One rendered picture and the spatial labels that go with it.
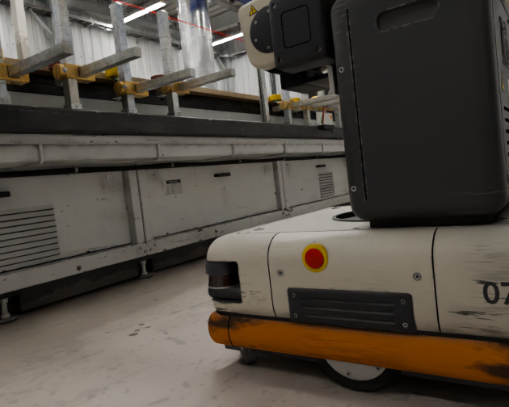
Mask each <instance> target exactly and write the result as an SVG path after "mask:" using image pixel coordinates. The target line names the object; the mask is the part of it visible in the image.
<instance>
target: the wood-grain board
mask: <svg viewBox="0 0 509 407"><path fill-rule="evenodd" d="M19 61H22V60H20V59H14V58H9V57H4V60H3V63H6V64H12V65H13V64H15V63H17V62H19ZM31 74H38V75H44V76H50V77H54V76H53V72H52V71H50V70H49V69H48V65H47V66H45V67H43V68H41V69H38V70H36V71H33V72H31ZM148 80H151V79H145V78H135V77H132V82H146V81H148ZM95 82H100V83H107V84H112V85H114V84H115V82H114V81H113V80H110V79H106V76H105V73H104V72H100V73H97V74H95ZM189 91H190V94H193V95H199V96H206V97H213V98H219V99H231V100H237V101H243V102H250V103H259V96H257V95H251V94H241V93H235V92H230V91H224V90H214V89H209V88H203V87H195V88H192V89H189Z"/></svg>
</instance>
